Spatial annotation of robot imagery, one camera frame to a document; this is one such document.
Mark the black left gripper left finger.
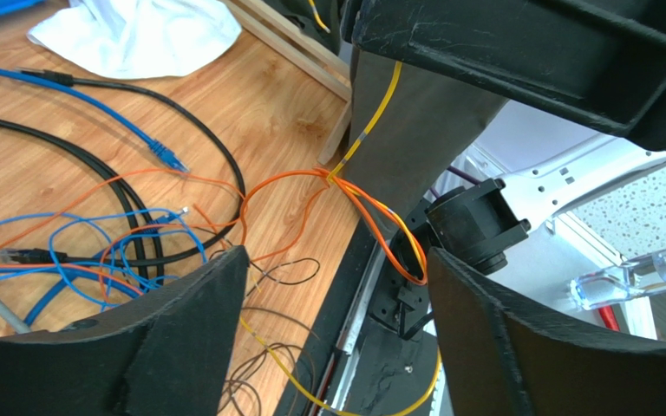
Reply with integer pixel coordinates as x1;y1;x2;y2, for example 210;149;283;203
0;246;250;415

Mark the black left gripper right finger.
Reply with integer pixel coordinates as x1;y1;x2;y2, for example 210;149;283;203
428;248;666;415

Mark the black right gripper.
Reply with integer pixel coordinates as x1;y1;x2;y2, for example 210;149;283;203
341;0;666;151

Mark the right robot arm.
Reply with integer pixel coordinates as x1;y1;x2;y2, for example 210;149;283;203
341;1;666;273

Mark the clear plastic bottle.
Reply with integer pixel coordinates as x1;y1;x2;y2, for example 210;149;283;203
568;249;666;310

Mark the white t-shirt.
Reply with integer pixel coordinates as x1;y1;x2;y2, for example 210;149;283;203
27;0;242;80

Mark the thin yellow wire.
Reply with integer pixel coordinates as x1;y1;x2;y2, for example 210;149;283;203
238;0;444;416

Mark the thin blue wire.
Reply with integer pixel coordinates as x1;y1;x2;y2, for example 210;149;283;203
0;207;210;313

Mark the thick blue ethernet cable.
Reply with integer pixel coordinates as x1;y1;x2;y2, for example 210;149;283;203
0;61;191;328

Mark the thick black cable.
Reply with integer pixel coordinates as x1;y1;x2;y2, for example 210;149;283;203
0;68;247;282

